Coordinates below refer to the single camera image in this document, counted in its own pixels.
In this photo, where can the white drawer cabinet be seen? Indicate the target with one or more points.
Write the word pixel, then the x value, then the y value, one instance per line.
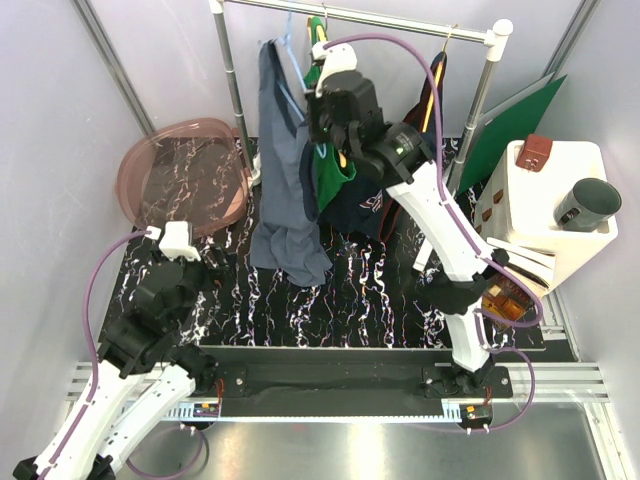
pixel 516 212

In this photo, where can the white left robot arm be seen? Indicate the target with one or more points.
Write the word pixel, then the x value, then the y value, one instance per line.
pixel 141 370

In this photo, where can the brown leather box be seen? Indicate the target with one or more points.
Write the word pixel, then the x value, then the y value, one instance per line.
pixel 534 153

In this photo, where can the yellow hanger in navy top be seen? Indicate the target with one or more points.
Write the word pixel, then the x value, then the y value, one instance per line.
pixel 438 75

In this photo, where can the green board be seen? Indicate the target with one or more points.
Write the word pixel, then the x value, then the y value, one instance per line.
pixel 515 123

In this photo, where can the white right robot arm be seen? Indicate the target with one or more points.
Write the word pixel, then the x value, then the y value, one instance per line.
pixel 400 162

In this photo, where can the grey-blue tank top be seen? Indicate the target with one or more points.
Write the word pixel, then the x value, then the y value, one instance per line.
pixel 287 235

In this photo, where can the dark green mug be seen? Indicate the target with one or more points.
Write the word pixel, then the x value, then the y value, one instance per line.
pixel 590 202

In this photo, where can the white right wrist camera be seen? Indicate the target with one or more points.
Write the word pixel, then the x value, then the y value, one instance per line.
pixel 332 60

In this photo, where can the pink translucent plastic basin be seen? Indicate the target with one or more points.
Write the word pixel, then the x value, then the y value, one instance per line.
pixel 190 171

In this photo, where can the navy maroon-trimmed tank top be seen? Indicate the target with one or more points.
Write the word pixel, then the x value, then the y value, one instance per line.
pixel 361 206

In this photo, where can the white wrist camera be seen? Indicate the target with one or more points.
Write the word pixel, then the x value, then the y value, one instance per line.
pixel 174 240
pixel 332 60

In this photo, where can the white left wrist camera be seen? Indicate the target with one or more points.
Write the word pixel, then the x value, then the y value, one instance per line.
pixel 174 240

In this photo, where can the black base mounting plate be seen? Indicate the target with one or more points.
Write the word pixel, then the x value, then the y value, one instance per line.
pixel 287 384

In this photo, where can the yellow hanger in green top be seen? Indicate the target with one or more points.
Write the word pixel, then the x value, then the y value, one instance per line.
pixel 317 31

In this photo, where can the green tank top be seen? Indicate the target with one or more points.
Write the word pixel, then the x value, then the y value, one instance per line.
pixel 329 176

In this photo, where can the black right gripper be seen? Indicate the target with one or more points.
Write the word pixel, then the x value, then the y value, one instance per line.
pixel 313 105

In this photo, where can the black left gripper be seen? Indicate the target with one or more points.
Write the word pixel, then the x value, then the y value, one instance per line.
pixel 224 260

